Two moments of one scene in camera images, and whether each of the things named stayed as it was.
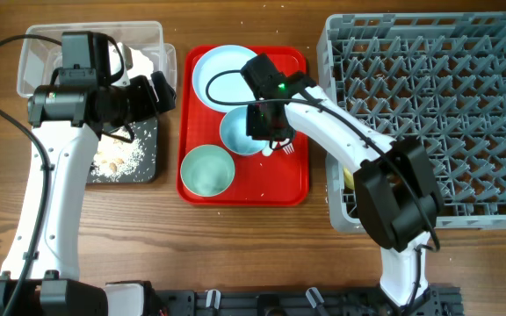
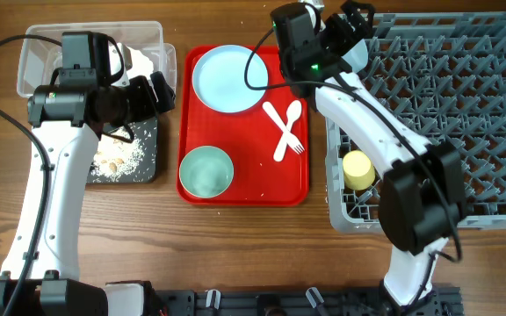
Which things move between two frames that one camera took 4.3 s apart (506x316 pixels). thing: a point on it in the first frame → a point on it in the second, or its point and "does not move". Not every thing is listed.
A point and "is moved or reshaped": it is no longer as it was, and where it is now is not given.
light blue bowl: [233, 131] → [357, 57]
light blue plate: [228, 86] does not move
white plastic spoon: [267, 151] is moved or reshaped
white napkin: [140, 64] does not move
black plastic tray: [146, 132] does not move
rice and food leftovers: [117, 159] does not move
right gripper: [256, 131] → [338, 47]
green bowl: [207, 170] does not move
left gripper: [148, 105] does not move
